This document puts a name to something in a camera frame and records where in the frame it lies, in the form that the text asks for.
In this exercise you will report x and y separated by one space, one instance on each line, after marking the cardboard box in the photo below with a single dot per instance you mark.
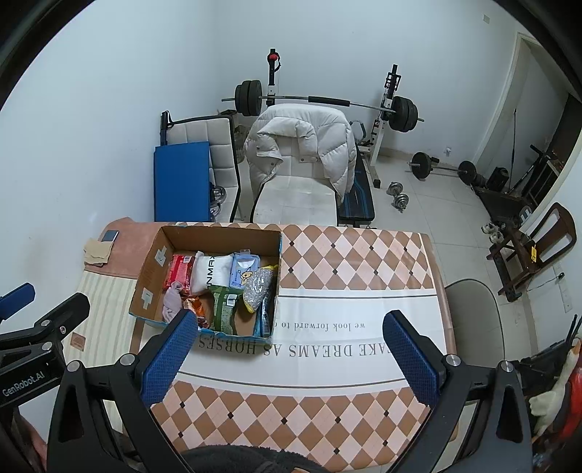
152 282

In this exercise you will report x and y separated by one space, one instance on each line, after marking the short barbell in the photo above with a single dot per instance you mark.
443 169

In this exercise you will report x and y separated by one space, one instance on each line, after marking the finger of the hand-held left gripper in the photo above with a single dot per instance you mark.
18 298
59 316

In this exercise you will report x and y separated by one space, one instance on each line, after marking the barbell with black plates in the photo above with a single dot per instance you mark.
327 101

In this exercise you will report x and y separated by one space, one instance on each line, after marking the cream striped mat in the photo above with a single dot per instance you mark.
109 309

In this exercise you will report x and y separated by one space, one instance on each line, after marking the black box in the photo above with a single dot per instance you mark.
497 178

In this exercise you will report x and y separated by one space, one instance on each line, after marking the white puffer jacket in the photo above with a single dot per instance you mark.
309 132

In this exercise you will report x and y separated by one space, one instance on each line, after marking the grey cloth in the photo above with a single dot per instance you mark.
172 302

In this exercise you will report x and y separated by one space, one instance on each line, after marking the chrome weight plates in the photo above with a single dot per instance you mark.
217 200

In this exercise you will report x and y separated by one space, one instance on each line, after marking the white goose plush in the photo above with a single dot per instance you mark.
552 400

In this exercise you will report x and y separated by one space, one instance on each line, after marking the white soft packet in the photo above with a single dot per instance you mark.
211 273

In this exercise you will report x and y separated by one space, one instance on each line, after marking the smartphone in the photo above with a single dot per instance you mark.
110 235

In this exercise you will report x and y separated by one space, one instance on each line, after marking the chrome dumbbell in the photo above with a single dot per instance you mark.
394 188
401 202

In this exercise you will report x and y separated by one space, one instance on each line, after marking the light blue tissue packet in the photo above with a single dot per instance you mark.
241 273

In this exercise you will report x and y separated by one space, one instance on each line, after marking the long blue packet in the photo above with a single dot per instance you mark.
264 324

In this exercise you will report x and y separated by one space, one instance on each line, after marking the person's left hand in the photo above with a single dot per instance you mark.
32 439

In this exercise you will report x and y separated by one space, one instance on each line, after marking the red bag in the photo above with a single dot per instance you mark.
574 400

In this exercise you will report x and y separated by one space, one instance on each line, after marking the weight bench with rack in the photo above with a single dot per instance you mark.
359 200

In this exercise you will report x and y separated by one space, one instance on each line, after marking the red soft packet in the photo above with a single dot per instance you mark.
179 270

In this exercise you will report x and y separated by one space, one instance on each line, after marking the white tufted chair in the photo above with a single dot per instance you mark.
220 141

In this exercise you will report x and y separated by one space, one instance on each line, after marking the white shoe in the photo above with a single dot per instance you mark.
496 235
487 227

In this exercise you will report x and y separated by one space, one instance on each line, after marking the beige cloth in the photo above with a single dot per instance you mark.
97 252

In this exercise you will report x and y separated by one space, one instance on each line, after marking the checkered tablecloth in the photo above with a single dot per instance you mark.
318 409

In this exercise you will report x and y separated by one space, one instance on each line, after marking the pink mat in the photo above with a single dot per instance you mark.
127 254

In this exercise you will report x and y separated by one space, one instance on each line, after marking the brown wooden chair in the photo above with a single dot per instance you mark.
561 232

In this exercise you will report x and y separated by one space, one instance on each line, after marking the grey round chair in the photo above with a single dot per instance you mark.
477 318

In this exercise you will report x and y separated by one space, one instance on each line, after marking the green soft packet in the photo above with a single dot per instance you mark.
225 309

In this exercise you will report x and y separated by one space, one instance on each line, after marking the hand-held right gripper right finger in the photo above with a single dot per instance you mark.
411 359

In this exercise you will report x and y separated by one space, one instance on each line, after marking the orange snack packet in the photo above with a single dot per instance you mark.
200 307

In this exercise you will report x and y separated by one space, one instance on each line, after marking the black pole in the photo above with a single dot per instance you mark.
514 150

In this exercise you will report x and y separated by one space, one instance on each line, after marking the blue folder board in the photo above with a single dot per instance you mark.
182 182

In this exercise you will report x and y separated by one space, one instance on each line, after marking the black exercise machine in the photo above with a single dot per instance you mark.
504 200

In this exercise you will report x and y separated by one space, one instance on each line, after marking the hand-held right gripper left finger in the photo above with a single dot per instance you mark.
170 359

